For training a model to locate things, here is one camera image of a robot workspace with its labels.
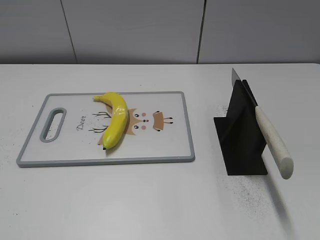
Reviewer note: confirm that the white-handled kitchen knife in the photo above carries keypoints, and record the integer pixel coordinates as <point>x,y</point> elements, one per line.
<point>277,147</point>

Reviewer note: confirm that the yellow plastic banana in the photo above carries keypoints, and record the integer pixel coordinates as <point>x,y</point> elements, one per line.
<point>119,118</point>

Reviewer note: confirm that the black knife stand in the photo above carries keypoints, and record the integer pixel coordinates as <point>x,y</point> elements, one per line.
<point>241,140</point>

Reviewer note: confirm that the white grey-rimmed cutting board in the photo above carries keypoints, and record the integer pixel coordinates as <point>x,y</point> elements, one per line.
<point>69,127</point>

